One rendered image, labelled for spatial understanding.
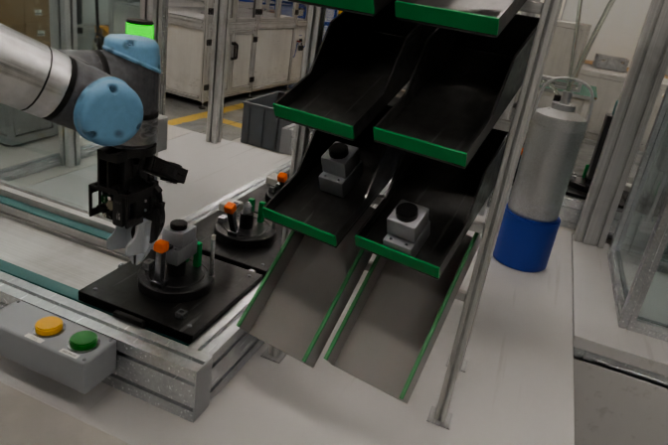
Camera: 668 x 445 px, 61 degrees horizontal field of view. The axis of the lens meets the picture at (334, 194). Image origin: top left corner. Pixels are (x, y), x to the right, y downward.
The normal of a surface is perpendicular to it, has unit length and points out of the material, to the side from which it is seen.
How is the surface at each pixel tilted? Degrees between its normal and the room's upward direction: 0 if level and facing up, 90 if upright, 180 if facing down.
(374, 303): 45
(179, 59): 90
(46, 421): 0
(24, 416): 0
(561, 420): 0
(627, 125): 90
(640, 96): 90
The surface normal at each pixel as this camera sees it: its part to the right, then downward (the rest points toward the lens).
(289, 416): 0.14, -0.92
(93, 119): 0.67, 0.37
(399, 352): -0.27, -0.48
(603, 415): -0.37, 0.29
